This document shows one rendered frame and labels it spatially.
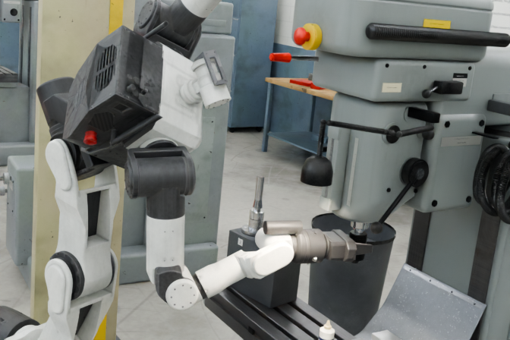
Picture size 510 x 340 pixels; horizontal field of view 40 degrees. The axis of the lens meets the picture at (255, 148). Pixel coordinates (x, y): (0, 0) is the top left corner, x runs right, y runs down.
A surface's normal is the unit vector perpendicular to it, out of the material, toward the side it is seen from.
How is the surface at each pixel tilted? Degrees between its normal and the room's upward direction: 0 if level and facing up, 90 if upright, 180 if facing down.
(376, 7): 90
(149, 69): 58
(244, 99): 90
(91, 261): 80
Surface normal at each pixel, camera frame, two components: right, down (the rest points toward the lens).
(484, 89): 0.54, 0.24
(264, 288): -0.73, 0.08
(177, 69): 0.73, -0.35
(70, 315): 0.79, 0.33
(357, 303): 0.23, 0.30
